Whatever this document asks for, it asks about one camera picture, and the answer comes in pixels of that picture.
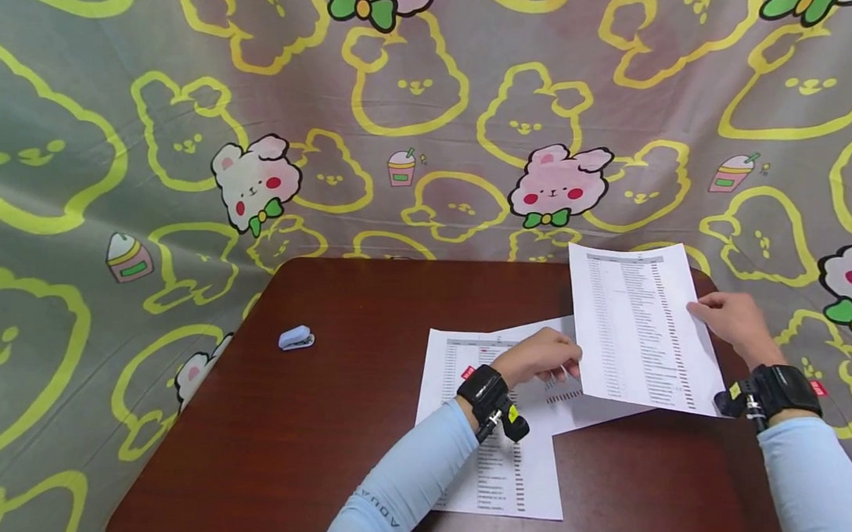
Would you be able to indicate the person's left hand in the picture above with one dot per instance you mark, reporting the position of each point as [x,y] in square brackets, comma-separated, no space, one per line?
[528,358]

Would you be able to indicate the person's right hand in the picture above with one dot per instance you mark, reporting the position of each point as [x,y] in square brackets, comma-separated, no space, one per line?
[741,321]

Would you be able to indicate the person's right thumb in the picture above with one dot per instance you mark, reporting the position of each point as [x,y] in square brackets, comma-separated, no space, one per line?
[702,309]

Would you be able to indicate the person's left fingers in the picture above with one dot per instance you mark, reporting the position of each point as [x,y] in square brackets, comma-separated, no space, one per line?
[564,357]

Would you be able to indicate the printed white paper sheet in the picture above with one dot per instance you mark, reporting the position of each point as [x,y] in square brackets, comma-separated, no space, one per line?
[589,409]
[639,329]
[507,470]

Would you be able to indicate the black wrist band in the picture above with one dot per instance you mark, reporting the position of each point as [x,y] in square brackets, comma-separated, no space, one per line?
[488,401]
[779,391]

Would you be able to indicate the light blue stapler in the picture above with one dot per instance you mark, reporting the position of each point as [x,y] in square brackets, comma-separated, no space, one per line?
[296,338]

